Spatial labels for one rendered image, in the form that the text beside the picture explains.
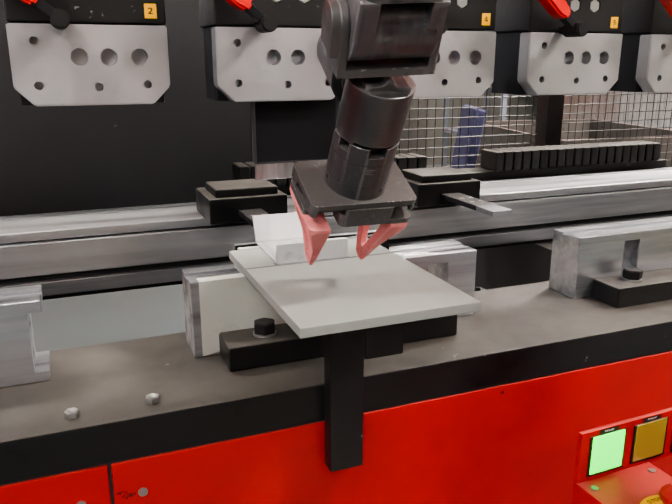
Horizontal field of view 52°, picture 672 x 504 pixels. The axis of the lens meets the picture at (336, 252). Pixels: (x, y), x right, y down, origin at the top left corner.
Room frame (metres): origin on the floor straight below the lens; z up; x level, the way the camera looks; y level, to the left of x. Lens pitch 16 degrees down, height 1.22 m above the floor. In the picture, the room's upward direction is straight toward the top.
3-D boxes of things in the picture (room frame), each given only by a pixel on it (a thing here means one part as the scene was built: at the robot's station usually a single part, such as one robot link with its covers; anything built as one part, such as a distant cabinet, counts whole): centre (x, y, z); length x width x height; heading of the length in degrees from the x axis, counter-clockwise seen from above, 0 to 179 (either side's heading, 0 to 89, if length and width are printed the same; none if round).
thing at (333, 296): (0.70, 0.00, 1.00); 0.26 x 0.18 x 0.01; 22
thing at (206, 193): (0.98, 0.12, 1.01); 0.26 x 0.12 x 0.05; 22
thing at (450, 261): (0.85, 0.00, 0.92); 0.39 x 0.06 x 0.10; 112
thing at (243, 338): (0.79, -0.01, 0.89); 0.30 x 0.05 x 0.03; 112
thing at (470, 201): (1.11, -0.20, 1.01); 0.26 x 0.12 x 0.05; 22
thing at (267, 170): (0.83, 0.05, 1.13); 0.10 x 0.02 x 0.10; 112
